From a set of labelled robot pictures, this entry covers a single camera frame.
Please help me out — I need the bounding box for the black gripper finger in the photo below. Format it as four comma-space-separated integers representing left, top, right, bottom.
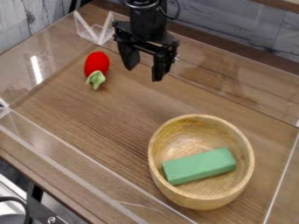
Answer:
118, 42, 141, 71
153, 49, 175, 81

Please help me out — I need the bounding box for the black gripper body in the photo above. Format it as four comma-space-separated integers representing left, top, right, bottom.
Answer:
113, 20, 181, 62

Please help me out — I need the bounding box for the red plush strawberry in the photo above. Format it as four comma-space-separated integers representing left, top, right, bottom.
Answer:
84, 52, 110, 90

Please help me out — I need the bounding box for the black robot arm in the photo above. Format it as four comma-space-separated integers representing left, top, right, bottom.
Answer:
113, 0, 182, 81

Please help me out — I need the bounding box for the wooden bowl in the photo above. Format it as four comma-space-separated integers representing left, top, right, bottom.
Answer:
149, 114, 255, 210

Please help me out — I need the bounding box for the green rectangular block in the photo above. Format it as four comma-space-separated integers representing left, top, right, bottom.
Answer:
162, 148, 237, 186

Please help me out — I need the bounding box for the clear acrylic corner bracket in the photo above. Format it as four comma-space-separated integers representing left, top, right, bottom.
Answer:
74, 10, 114, 46

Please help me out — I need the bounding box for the clear acrylic tray wall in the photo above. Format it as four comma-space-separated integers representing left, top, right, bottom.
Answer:
0, 17, 299, 224

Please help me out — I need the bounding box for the black cable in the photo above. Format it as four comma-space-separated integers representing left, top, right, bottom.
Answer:
0, 196, 34, 224

